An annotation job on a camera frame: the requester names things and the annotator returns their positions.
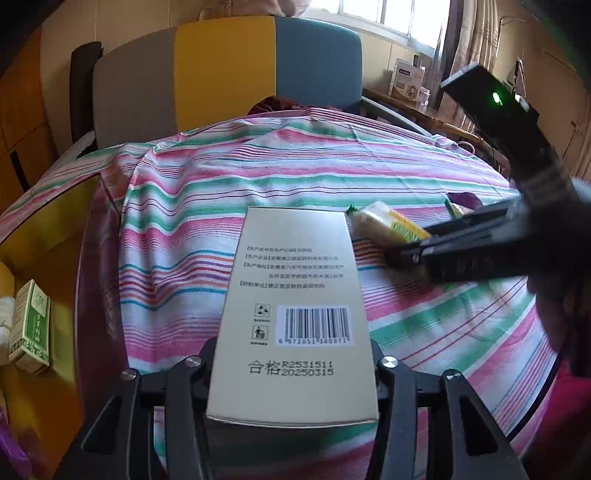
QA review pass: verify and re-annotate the purple snack packet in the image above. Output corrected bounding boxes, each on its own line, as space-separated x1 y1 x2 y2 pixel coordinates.
447 192 483 210

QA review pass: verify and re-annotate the yellow green snack packet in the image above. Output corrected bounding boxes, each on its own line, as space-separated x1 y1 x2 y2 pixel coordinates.
346 201 431 247

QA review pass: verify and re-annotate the beige barcode carton box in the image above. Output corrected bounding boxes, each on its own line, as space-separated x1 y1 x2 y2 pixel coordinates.
206 207 378 428

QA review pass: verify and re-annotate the white towel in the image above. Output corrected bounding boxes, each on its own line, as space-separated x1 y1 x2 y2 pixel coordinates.
0 296 15 366

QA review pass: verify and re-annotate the person's right hand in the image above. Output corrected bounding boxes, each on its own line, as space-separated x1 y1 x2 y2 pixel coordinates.
527 275 590 378

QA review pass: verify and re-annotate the gold metal tray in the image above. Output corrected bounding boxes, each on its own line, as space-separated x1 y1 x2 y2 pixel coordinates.
1 175 100 479

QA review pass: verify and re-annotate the wooden side desk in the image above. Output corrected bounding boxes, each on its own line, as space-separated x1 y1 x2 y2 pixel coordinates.
363 88 483 143

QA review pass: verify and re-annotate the small green white box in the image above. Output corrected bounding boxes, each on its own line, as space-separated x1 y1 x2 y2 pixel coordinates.
9 279 51 375

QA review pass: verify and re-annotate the white appliance box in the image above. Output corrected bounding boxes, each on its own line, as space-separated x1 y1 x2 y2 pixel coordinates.
389 59 425 102

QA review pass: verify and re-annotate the pink patterned curtain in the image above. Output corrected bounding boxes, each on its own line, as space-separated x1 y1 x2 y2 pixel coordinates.
434 0 505 107

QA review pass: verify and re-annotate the dark red cloth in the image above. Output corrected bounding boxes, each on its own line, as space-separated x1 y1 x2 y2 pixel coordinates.
249 96 305 115

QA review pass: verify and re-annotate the striped pink green tablecloth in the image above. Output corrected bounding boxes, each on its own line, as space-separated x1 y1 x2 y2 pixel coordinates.
1 108 555 455

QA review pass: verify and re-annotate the wooden wardrobe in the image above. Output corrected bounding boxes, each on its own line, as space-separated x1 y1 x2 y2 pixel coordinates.
0 29 57 210

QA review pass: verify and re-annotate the grey yellow blue chair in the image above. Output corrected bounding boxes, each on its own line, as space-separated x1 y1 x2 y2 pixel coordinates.
59 15 431 153

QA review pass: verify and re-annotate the black rolled mat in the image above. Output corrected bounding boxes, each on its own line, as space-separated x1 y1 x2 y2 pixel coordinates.
68 41 103 143

